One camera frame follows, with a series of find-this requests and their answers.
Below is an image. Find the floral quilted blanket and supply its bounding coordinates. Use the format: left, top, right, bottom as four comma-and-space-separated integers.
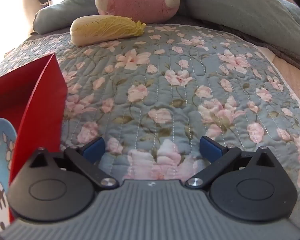
0, 24, 300, 230

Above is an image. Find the blue patterned plate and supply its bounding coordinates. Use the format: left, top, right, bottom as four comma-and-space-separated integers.
0, 117, 17, 233

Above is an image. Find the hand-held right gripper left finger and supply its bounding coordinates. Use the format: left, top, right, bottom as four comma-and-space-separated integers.
29, 137, 120, 189

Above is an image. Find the pink plush toy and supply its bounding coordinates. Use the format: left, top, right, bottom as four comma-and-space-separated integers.
95, 0, 182, 23

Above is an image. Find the red cardboard box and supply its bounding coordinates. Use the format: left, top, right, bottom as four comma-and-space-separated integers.
0, 53, 68, 224

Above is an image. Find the napa cabbage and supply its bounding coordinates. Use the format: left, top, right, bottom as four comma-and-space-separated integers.
70, 15, 147, 47

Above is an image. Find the beige mattress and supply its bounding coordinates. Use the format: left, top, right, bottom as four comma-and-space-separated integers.
261, 47, 300, 112

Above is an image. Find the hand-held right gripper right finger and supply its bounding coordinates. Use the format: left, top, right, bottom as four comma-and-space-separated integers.
184, 136, 277, 188

